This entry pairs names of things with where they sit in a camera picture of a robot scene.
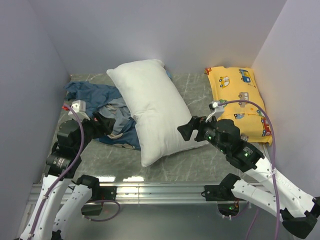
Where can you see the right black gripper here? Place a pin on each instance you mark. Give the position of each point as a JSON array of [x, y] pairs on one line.
[[187, 129]]

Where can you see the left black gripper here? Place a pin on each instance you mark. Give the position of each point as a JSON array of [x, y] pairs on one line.
[[104, 125]]

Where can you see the blue cartoon mouse pillowcase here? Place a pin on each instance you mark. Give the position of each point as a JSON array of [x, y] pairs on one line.
[[108, 102]]

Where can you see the white pillow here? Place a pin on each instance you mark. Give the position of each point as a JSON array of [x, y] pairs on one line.
[[156, 106]]

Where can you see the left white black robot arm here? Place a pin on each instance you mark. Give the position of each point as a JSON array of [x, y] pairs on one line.
[[51, 219]]

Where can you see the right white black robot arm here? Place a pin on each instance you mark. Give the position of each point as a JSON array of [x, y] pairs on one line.
[[297, 210]]

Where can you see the yellow car print pillow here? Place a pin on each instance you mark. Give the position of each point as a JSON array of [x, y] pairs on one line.
[[238, 83]]

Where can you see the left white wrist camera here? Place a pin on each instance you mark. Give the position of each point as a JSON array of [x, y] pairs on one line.
[[79, 107]]

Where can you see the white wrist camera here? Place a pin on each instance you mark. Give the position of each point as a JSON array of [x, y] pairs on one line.
[[216, 111], [79, 107]]

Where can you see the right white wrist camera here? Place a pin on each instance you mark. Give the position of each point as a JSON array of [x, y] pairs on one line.
[[216, 111]]

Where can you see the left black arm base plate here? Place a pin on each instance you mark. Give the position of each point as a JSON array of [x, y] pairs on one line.
[[91, 208]]

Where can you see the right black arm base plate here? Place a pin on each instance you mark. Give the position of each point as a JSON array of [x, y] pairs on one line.
[[228, 206]]

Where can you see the aluminium mounting rail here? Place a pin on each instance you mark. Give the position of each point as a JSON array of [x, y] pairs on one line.
[[159, 192]]

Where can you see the aluminium side rail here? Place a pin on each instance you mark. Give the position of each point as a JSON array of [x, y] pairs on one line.
[[265, 150]]

